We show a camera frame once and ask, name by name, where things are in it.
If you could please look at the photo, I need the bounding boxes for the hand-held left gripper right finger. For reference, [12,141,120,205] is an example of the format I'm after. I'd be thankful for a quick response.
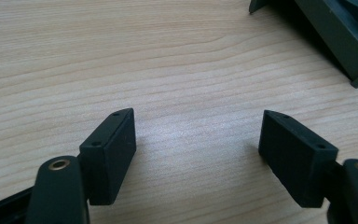
[257,109,339,209]

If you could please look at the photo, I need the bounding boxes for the dark green plastic bin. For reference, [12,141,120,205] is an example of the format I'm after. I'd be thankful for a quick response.
[248,0,358,90]

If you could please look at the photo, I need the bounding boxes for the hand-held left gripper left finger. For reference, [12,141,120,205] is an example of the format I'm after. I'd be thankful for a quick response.
[78,107,137,206]

